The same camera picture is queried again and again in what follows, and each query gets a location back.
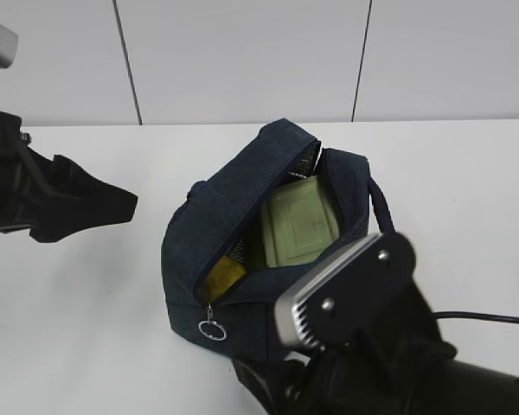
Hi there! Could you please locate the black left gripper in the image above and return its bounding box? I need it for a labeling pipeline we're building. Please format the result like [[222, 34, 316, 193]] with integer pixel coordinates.
[[0, 112, 138, 243]]

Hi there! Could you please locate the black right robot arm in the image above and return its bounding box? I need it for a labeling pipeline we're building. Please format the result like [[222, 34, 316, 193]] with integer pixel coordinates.
[[232, 284, 519, 414]]

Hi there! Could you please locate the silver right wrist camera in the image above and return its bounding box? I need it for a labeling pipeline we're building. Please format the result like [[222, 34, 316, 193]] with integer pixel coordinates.
[[273, 233, 416, 350]]

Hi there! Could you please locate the green lid glass container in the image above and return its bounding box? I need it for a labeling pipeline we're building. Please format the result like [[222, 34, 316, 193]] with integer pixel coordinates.
[[260, 176, 340, 268]]

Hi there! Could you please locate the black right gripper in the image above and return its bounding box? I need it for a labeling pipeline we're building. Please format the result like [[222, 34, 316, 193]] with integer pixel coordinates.
[[232, 330, 414, 414]]

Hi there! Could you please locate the metal zipper pull ring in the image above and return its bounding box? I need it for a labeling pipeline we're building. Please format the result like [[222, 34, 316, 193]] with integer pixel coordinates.
[[198, 302, 228, 342]]

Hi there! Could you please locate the dark blue lunch bag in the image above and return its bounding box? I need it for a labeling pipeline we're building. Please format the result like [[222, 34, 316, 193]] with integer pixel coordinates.
[[161, 118, 394, 362]]

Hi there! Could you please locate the yellow pear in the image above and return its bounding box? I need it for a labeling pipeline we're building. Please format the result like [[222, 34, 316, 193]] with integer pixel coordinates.
[[202, 256, 246, 302]]

